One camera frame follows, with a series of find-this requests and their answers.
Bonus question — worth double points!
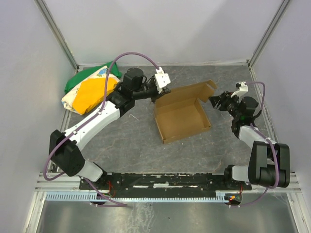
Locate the brown cardboard box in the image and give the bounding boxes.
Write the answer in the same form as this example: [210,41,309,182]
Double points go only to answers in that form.
[154,80,217,144]

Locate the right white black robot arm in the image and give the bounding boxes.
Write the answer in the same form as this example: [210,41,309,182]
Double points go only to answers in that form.
[209,91,291,188]

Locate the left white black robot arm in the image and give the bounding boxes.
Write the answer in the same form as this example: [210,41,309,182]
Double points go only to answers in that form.
[49,68,171,182]

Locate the green cloth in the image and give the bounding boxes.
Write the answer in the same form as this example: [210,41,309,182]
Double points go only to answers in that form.
[64,62,112,94]

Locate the yellow white patterned cloth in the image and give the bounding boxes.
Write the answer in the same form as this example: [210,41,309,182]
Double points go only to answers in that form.
[61,65,121,115]

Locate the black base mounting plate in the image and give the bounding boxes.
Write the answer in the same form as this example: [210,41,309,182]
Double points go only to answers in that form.
[79,173,252,199]

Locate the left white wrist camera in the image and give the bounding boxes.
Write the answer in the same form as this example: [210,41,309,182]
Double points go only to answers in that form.
[154,67,171,93]

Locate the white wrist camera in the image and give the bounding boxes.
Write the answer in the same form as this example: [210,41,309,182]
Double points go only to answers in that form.
[154,67,171,93]
[231,82,248,98]

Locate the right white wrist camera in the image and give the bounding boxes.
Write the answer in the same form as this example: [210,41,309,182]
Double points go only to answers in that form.
[231,82,248,98]

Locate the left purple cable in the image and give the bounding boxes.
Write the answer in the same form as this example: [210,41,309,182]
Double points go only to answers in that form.
[43,51,161,208]

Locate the right aluminium frame post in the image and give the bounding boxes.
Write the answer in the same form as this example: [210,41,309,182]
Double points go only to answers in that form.
[247,0,292,69]

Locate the aluminium frame post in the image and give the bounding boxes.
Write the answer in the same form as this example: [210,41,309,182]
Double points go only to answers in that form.
[247,0,292,69]
[34,0,79,71]

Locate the left aluminium frame post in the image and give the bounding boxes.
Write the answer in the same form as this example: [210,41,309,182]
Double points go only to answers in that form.
[34,0,79,71]

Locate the aluminium front rail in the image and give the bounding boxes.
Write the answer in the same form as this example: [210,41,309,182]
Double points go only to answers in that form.
[35,173,301,193]

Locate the light blue cable duct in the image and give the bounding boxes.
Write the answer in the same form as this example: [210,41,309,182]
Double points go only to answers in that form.
[45,190,231,201]

